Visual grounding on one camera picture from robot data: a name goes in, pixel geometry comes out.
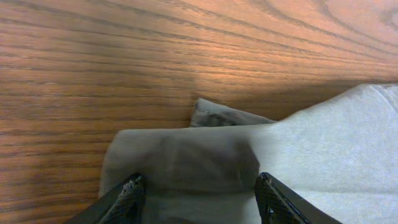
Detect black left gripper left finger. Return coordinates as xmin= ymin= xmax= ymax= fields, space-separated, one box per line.
xmin=65 ymin=173 xmax=146 ymax=224

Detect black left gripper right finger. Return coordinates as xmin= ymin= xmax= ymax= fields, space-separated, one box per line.
xmin=254 ymin=172 xmax=341 ymax=224

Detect grey shorts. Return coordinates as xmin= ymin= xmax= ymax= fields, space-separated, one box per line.
xmin=99 ymin=84 xmax=397 ymax=223

